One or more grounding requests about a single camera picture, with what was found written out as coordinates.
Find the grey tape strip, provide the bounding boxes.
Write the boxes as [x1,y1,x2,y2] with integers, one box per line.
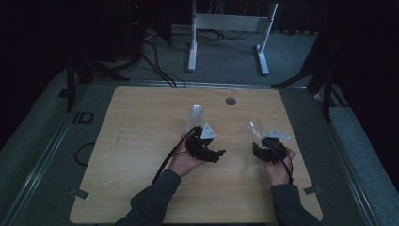
[69,187,91,202]
[303,185,323,196]

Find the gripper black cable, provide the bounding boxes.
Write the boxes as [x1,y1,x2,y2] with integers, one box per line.
[271,146,295,186]
[152,126,197,186]

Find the dark equipment rack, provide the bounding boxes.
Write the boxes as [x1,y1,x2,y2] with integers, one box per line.
[103,0,149,64]

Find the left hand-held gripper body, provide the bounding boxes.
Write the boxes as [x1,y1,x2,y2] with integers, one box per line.
[184,121,221,163]

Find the black floor cables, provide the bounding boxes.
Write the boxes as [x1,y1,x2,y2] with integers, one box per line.
[137,40,186,89]

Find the stack of clear plastic cups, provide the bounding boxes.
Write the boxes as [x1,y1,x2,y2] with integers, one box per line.
[185,104,207,136]

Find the person's left hand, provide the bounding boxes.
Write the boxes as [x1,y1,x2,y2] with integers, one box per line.
[168,141,206,179]

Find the person's right hand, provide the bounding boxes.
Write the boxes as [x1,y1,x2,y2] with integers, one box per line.
[263,146,297,187]

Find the black tripod stand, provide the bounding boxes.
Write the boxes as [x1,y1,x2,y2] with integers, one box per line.
[63,50,130,114]
[270,46,350,123]

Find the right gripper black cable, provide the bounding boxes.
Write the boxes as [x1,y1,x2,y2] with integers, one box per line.
[271,146,295,186]

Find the clear plastic cup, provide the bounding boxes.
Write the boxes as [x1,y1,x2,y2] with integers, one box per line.
[247,120,267,143]

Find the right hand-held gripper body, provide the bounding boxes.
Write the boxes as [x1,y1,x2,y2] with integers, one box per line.
[259,129,292,165]

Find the white metal stand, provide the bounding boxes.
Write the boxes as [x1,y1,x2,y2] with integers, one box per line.
[187,0,279,76]

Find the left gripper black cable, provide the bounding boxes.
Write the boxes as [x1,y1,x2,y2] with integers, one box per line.
[152,126,197,186]

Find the black cable loop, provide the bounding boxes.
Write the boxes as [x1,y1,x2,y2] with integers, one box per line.
[73,142,96,168]

